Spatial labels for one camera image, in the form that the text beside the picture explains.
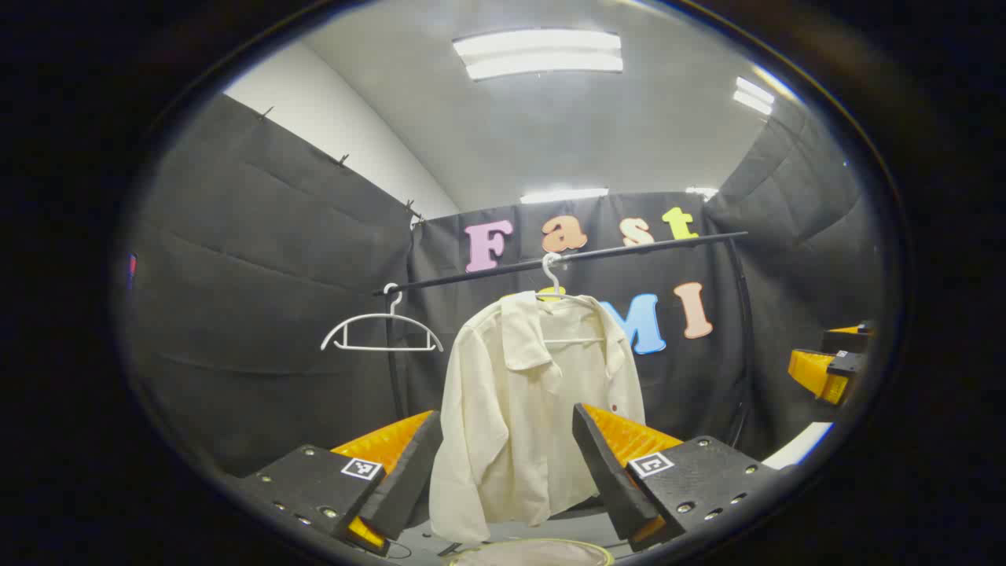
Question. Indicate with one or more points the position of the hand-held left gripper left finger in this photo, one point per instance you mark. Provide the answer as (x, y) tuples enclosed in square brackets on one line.
[(409, 472)]

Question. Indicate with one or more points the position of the cream white shirt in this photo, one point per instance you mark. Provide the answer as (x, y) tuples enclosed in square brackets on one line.
[(511, 409)]

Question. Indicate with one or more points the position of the small ceiling light panel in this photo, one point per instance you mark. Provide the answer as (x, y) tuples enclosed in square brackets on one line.
[(753, 94)]

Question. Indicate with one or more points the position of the black clothes rack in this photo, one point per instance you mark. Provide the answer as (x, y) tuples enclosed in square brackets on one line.
[(613, 251)]

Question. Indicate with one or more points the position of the computer monitor screen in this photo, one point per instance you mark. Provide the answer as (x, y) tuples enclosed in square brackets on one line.
[(132, 267)]

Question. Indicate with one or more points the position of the white plastic clothes hanger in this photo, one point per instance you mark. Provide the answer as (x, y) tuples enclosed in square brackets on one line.
[(391, 314), (574, 340)]

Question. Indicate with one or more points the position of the black backdrop cloth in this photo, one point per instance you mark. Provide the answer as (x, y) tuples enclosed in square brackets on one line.
[(275, 314)]

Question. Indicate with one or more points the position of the large ceiling light panel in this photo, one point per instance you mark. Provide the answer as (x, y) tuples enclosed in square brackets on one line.
[(538, 55)]

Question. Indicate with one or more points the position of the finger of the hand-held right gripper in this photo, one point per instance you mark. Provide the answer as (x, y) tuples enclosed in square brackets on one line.
[(849, 338), (817, 373)]

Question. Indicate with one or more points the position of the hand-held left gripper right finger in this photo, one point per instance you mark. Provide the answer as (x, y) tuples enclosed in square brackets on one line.
[(605, 464)]

